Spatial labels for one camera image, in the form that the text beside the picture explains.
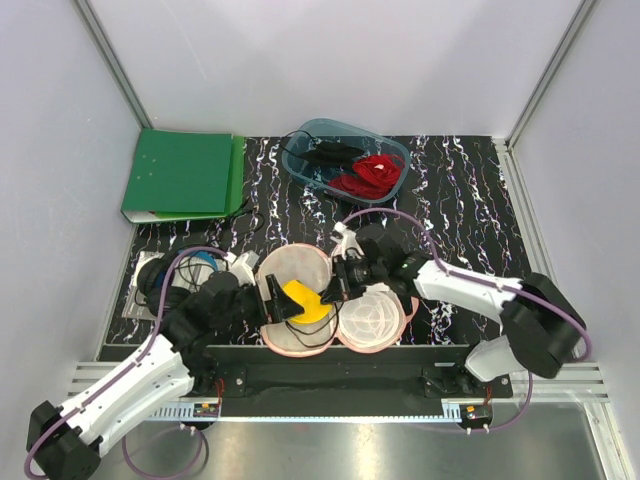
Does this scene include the black bra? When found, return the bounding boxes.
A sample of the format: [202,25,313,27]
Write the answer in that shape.
[279,130,365,167]

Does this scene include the red bra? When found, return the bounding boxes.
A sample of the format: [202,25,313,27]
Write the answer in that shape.
[329,154,405,200]

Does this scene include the yellow bra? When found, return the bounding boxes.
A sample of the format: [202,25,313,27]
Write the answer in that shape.
[283,280,332,325]

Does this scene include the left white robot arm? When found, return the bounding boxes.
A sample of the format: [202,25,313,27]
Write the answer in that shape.
[24,272,304,479]

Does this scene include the pink floral mesh laundry bag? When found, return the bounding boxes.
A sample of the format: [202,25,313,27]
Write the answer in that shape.
[257,244,420,358]

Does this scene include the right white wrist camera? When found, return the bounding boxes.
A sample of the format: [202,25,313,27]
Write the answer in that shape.
[330,222,363,257]

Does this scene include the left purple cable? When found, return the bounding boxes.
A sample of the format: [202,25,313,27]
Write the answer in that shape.
[23,244,236,479]

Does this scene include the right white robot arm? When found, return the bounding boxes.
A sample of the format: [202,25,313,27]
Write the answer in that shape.
[321,222,588,397]

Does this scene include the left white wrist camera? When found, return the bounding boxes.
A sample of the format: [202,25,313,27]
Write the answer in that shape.
[224,251,259,285]

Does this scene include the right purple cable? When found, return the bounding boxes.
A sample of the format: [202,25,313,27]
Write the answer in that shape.
[339,207,594,361]

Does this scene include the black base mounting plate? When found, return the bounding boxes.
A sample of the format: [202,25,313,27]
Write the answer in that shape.
[187,345,513,421]

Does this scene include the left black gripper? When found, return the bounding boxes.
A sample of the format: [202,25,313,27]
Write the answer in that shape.
[213,274,303,329]

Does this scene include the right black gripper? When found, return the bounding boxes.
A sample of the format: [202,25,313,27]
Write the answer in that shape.
[321,253,387,305]

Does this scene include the blue translucent plastic bin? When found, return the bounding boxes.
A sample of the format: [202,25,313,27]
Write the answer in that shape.
[279,118,411,207]

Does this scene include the green ring binder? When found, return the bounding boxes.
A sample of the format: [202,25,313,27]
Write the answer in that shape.
[121,129,245,224]

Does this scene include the purple cable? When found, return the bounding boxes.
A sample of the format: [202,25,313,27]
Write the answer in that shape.
[339,207,594,361]
[23,244,236,479]

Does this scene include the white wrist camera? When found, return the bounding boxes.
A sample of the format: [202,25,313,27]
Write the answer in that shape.
[330,222,363,257]
[224,251,259,285]

